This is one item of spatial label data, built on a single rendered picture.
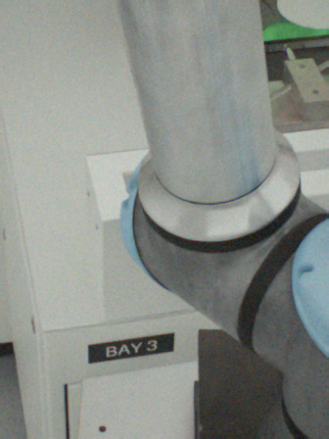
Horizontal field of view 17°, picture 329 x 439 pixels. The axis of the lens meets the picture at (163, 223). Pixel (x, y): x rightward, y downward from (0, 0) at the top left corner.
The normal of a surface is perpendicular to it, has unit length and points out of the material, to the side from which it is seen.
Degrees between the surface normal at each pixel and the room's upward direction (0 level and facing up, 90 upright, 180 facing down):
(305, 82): 0
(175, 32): 99
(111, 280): 90
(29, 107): 0
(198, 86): 97
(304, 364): 89
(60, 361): 90
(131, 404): 0
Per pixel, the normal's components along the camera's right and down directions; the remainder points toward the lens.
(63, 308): 0.04, -0.73
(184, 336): 0.21, 0.68
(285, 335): -0.68, 0.21
